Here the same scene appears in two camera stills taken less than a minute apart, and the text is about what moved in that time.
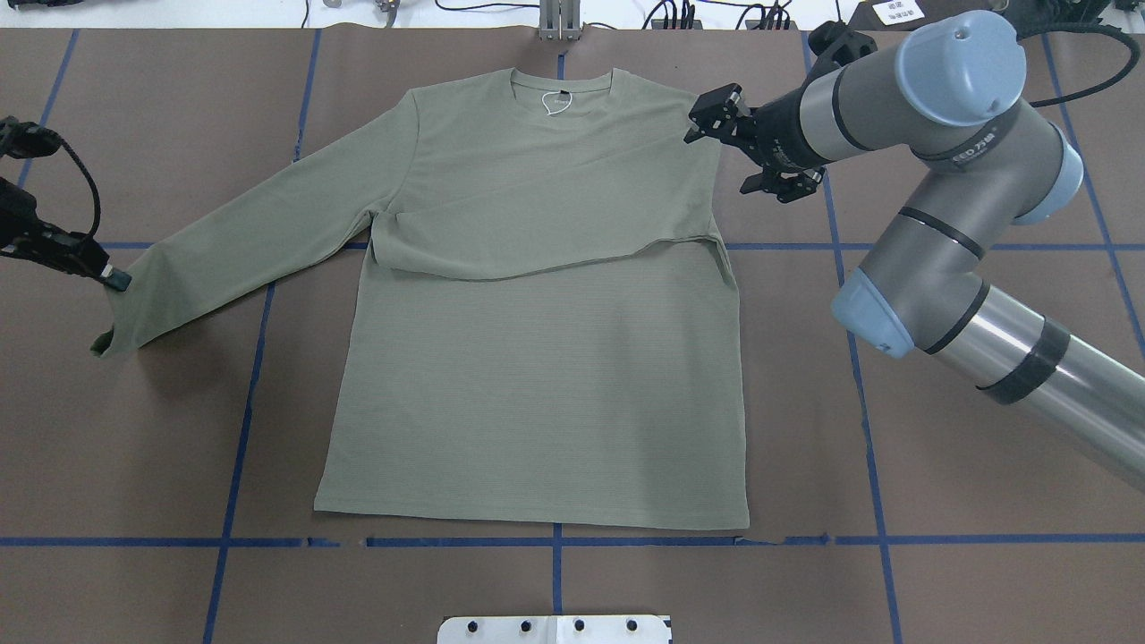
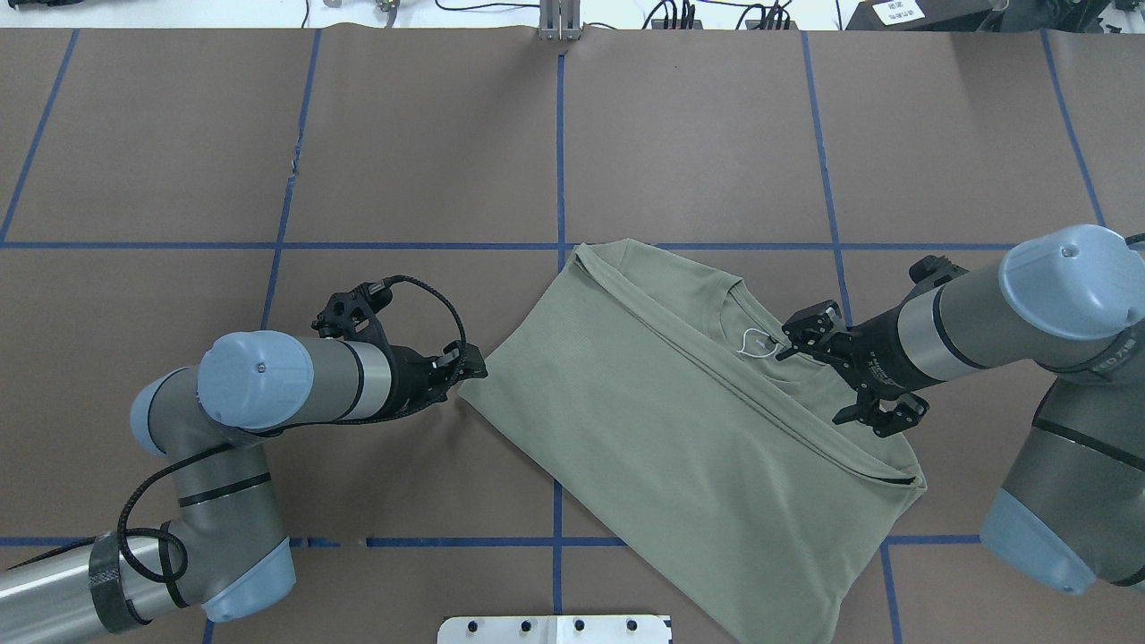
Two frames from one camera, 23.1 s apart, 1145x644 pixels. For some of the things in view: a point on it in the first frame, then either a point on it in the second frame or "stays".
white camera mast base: x=555 y=630 stays
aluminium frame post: x=559 y=20 stays
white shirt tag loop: x=555 y=102 to x=743 y=351
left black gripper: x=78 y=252 to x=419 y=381
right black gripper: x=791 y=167 to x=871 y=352
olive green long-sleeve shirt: x=542 y=323 to x=727 y=484
